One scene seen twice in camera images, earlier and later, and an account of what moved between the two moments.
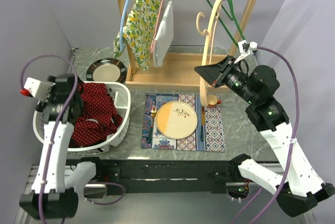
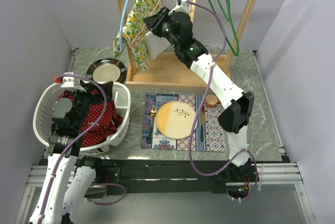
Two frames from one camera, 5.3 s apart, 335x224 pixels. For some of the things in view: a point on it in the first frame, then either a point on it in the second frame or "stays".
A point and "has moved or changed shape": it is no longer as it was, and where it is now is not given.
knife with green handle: x=202 y=124 stays
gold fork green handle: x=153 y=112 stays
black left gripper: x=43 y=103 → x=95 y=97
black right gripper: x=215 y=73 → x=155 y=22
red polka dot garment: x=99 y=118 stays
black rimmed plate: x=107 y=69 stays
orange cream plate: x=176 y=120 stays
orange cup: x=212 y=100 stays
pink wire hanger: x=157 y=25 → x=133 y=43
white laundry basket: x=121 y=100 stays
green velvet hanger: x=239 y=35 has moved or changed shape
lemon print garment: x=140 y=30 stays
